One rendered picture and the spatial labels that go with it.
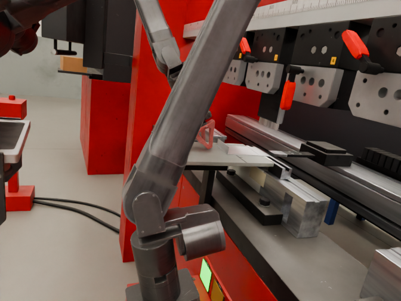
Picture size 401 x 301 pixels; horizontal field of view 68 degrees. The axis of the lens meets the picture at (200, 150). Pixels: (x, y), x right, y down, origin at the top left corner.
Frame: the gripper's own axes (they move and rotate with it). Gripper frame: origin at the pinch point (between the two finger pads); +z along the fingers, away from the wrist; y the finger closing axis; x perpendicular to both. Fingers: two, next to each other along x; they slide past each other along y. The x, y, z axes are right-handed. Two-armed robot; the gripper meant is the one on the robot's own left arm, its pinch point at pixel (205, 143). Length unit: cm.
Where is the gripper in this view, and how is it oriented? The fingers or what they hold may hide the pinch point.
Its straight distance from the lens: 82.0
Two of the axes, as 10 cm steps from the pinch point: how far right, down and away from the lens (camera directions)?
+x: -8.7, 4.6, -1.8
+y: -3.4, -2.9, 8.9
